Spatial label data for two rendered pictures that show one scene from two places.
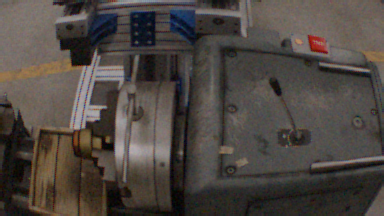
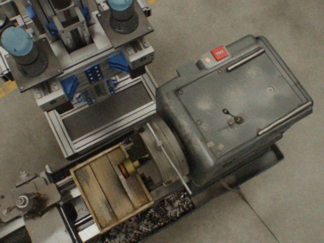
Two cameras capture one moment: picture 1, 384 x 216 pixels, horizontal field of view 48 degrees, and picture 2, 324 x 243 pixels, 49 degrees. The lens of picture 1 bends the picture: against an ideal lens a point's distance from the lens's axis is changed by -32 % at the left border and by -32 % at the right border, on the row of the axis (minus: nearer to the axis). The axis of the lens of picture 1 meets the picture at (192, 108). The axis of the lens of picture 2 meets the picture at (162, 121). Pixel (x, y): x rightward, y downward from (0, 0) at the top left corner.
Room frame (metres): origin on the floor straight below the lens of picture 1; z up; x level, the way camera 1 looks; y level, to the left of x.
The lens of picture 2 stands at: (0.49, 0.31, 2.69)
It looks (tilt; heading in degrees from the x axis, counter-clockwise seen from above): 71 degrees down; 327
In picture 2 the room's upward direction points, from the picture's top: straight up
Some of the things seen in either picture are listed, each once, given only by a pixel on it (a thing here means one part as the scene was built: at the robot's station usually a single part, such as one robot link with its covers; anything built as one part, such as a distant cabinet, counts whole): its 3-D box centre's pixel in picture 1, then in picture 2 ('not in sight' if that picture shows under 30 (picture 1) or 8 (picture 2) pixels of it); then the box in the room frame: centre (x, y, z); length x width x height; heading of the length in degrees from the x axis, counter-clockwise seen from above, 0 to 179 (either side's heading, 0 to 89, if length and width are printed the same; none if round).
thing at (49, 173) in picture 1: (66, 176); (111, 186); (0.85, 0.39, 0.89); 0.36 x 0.30 x 0.04; 177
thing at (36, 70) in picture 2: not in sight; (29, 58); (1.52, 0.40, 1.21); 0.15 x 0.15 x 0.10
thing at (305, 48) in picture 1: (311, 51); (214, 59); (1.04, -0.32, 1.23); 0.13 x 0.08 x 0.05; 87
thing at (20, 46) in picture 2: not in sight; (18, 44); (1.52, 0.41, 1.33); 0.13 x 0.12 x 0.14; 17
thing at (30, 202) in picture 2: not in sight; (23, 202); (0.95, 0.73, 1.13); 0.08 x 0.08 x 0.03
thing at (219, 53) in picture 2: (318, 45); (219, 53); (1.04, -0.35, 1.26); 0.06 x 0.06 x 0.02; 87
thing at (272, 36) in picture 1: (264, 41); (188, 72); (1.04, -0.18, 1.24); 0.09 x 0.08 x 0.03; 87
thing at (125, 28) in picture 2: not in sight; (123, 15); (1.48, -0.09, 1.21); 0.15 x 0.15 x 0.10
